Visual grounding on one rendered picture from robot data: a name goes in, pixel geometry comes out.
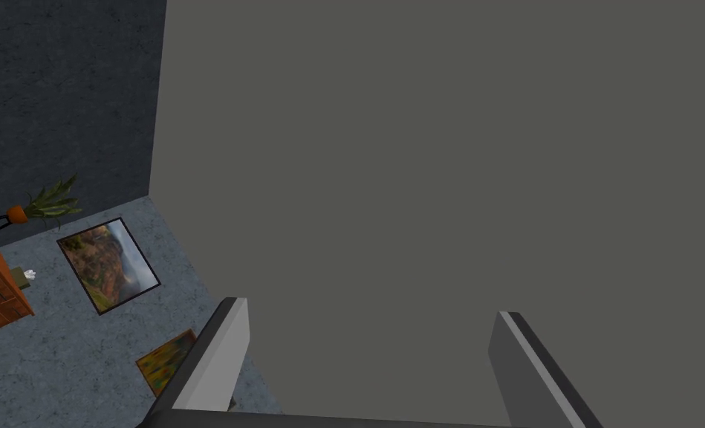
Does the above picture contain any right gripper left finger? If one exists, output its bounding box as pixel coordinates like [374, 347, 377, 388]
[149, 296, 251, 412]

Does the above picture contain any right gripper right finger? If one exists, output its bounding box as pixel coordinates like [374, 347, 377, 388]
[487, 310, 604, 428]

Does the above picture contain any landscape picture with dark frame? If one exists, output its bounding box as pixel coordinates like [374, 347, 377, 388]
[56, 216, 163, 316]

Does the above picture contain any yellow green picture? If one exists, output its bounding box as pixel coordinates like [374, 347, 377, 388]
[135, 328, 198, 398]

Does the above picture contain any potted plant on black stand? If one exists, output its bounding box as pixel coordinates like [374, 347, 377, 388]
[0, 172, 84, 236]

